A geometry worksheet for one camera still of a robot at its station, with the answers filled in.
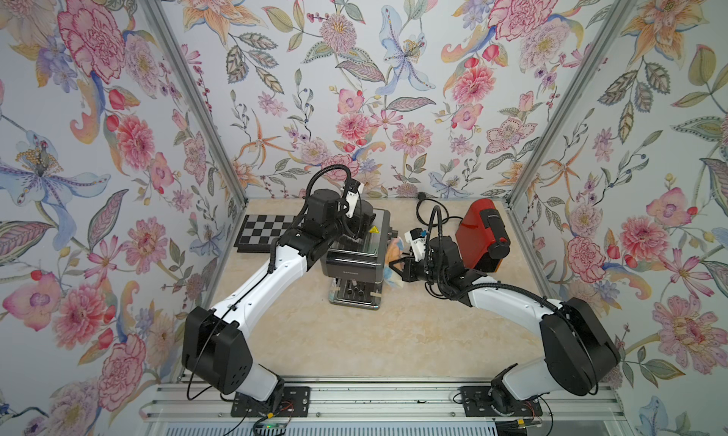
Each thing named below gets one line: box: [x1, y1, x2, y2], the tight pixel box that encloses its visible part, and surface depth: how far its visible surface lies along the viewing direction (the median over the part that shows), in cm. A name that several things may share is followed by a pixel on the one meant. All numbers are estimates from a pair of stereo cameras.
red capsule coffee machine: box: [455, 198, 511, 273], surface depth 91 cm
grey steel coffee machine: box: [321, 208, 399, 310], surface depth 77 cm
